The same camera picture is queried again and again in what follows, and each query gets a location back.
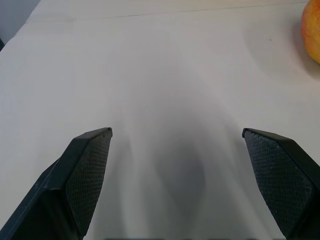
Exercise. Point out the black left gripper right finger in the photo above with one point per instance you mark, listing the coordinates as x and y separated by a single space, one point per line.
282 180

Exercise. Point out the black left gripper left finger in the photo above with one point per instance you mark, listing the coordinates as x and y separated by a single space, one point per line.
75 180

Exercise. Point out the yellow red apple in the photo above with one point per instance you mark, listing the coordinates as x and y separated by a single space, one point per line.
311 31

